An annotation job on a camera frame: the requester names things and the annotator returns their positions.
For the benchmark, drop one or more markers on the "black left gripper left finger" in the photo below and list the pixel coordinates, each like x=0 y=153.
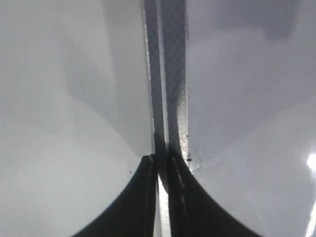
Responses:
x=132 y=213

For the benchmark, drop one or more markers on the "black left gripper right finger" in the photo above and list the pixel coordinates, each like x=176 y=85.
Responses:
x=192 y=211

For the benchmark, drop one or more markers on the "white magnetic whiteboard grey frame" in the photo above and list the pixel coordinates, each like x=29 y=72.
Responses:
x=233 y=90

